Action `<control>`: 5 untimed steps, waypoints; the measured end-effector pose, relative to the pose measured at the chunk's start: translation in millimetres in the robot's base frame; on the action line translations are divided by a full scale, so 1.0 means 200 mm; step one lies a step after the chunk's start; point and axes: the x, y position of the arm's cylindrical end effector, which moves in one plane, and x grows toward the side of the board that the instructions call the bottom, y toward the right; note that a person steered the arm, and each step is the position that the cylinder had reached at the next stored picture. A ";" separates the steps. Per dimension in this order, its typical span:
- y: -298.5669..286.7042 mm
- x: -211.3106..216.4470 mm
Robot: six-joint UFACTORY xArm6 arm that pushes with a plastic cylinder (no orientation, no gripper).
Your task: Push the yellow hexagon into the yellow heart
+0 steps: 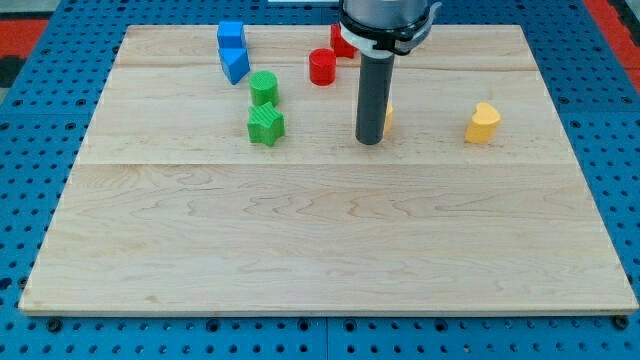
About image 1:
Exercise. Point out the yellow hexagon block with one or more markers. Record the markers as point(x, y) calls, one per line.
point(388, 123)

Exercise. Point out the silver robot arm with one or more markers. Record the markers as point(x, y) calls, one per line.
point(382, 28)

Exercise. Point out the green star block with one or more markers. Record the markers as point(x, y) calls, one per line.
point(265, 124)

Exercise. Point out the green cylinder block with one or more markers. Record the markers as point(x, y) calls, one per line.
point(264, 88)

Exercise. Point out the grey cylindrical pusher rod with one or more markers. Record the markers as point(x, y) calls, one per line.
point(373, 93)

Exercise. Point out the red cylinder block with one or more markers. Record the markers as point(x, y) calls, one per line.
point(322, 66)

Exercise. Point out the red star block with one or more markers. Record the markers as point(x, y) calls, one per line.
point(340, 46)

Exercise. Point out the blue triangle block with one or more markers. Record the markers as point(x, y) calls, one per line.
point(235, 63)

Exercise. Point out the light wooden board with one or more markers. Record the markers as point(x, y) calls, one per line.
point(170, 210)

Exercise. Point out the blue cube block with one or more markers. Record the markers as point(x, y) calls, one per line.
point(230, 34)

